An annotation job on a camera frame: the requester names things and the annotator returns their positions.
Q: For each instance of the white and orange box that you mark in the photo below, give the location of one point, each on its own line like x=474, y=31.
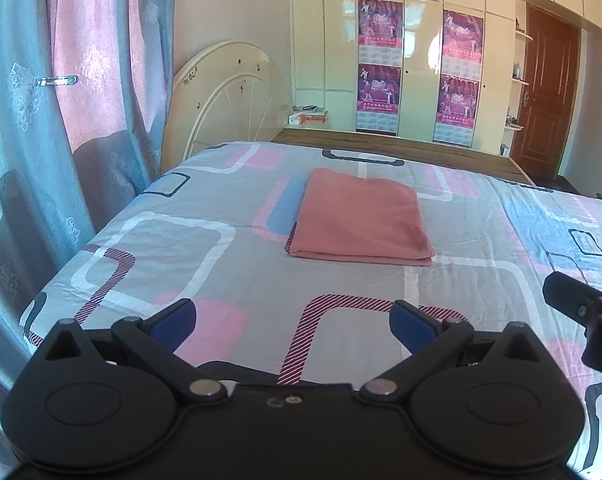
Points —
x=296, y=119

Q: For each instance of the brown wooden door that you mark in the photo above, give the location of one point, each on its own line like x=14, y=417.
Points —
x=546, y=95

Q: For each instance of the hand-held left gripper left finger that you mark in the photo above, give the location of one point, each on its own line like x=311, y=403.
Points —
x=176, y=320

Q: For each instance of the cream glossy wardrobe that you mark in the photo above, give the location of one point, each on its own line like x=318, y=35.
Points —
x=421, y=60

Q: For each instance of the purple wall poster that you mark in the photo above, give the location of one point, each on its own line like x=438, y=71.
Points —
x=462, y=42
x=457, y=110
x=378, y=100
x=381, y=32

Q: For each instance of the patterned bedsheet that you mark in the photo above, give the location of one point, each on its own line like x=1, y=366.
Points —
x=206, y=270

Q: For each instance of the wooden bed frame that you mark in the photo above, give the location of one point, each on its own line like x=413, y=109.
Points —
x=406, y=152

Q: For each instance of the pink and blue curtain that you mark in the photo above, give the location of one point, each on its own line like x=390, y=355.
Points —
x=31, y=160

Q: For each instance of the stack of books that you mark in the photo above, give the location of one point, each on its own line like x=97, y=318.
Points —
x=316, y=116

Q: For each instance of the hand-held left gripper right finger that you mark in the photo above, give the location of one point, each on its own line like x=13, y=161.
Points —
x=411, y=325

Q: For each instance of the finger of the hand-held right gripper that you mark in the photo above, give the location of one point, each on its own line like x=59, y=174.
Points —
x=571, y=296

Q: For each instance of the cream corner shelf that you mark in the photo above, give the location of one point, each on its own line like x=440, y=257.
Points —
x=520, y=80

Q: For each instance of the metal curtain hook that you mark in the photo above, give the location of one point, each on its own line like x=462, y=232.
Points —
x=58, y=80

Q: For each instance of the pink sweater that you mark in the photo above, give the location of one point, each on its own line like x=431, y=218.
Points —
x=361, y=220

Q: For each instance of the cream round headboard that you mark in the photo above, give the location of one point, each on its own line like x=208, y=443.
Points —
x=221, y=100

